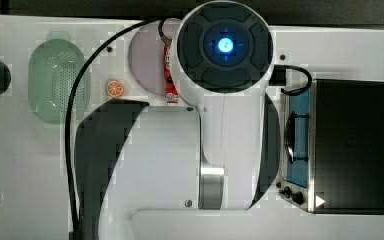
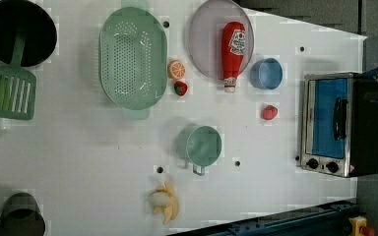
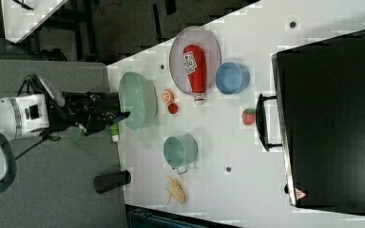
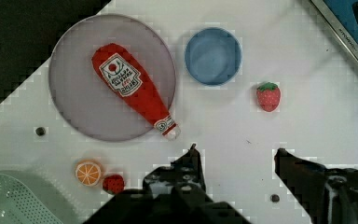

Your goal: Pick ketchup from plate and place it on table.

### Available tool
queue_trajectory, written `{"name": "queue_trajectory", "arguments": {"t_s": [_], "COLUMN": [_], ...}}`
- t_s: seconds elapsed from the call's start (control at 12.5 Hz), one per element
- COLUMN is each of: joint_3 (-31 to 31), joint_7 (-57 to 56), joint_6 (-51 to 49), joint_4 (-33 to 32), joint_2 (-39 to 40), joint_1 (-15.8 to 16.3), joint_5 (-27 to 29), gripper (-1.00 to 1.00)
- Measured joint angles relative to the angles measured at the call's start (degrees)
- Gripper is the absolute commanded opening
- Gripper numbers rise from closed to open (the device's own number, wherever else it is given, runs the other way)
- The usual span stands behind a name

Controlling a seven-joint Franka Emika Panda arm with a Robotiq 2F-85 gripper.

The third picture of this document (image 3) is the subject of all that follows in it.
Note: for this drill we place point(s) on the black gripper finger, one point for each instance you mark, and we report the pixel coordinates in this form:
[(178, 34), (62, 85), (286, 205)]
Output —
[(122, 116)]

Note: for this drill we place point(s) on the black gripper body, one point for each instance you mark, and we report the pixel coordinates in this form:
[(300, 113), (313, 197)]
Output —
[(93, 111)]

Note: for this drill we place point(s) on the red plush ketchup bottle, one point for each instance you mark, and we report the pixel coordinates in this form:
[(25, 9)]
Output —
[(195, 67)]

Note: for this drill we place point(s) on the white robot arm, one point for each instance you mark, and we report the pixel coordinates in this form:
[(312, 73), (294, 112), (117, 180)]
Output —
[(48, 166)]

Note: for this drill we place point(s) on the grey round plate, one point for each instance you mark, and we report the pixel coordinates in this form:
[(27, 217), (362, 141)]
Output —
[(207, 42)]

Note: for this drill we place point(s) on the green oval colander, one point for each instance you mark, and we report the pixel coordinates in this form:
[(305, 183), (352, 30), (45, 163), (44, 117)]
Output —
[(138, 97)]

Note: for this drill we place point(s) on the orange slice toy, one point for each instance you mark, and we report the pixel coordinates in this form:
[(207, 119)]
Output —
[(168, 96)]

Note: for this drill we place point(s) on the red strawberry toy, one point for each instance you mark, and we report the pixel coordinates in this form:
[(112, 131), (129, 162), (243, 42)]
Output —
[(173, 108)]

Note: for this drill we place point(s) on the black cylinder cup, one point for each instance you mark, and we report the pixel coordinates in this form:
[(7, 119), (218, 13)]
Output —
[(107, 182)]

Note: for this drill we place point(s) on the peeled banana toy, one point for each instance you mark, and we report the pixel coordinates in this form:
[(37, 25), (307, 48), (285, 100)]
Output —
[(174, 189)]

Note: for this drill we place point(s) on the blue bowl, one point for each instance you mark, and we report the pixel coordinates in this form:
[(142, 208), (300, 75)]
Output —
[(232, 78)]

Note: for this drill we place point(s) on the red tomato toy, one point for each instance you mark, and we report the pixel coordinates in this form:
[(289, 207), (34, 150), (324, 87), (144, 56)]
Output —
[(248, 116)]

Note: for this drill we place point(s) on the black toaster oven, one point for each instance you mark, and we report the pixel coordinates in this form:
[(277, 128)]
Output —
[(320, 95)]

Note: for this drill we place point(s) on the green cup with handle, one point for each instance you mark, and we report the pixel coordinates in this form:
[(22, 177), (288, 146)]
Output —
[(179, 152)]

